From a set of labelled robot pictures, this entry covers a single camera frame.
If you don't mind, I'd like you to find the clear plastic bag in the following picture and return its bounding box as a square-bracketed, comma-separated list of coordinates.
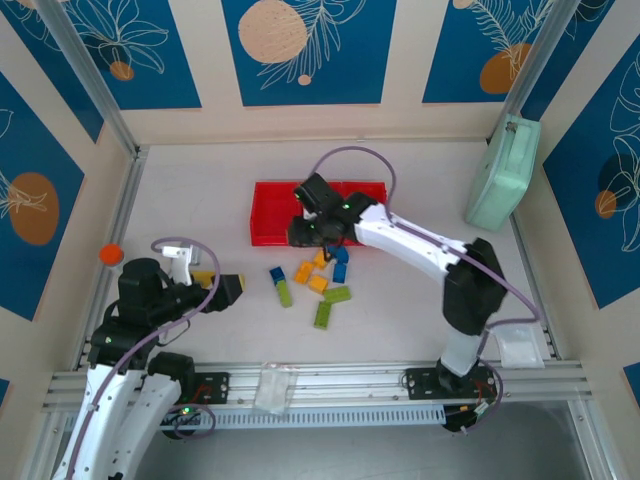
[253, 361, 300, 415]

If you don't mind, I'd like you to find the mint green zip case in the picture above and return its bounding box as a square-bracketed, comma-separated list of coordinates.
[463, 113, 543, 232]

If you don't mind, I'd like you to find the white plastic bag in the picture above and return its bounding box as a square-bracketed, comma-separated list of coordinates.
[492, 324, 546, 371]

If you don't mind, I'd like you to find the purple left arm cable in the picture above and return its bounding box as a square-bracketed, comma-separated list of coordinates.
[62, 238, 221, 480]

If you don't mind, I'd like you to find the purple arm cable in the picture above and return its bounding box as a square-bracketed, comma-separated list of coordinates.
[312, 145, 544, 436]
[62, 238, 221, 480]

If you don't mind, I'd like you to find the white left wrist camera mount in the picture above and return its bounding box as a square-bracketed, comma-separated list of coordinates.
[160, 243, 197, 287]

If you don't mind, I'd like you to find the aluminium side rail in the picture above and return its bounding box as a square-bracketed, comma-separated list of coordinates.
[509, 212, 564, 362]
[73, 147, 149, 372]

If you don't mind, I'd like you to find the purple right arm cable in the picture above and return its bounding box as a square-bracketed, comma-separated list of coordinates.
[312, 145, 544, 436]

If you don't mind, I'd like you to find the aluminium front rail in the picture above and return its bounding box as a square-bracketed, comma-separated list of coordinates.
[42, 360, 599, 417]

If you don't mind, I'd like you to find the slotted grey cable duct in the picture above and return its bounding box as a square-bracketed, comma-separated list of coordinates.
[158, 404, 447, 432]

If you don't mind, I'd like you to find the aluminium frame post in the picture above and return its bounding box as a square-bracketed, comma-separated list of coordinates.
[34, 0, 144, 157]
[485, 0, 574, 144]

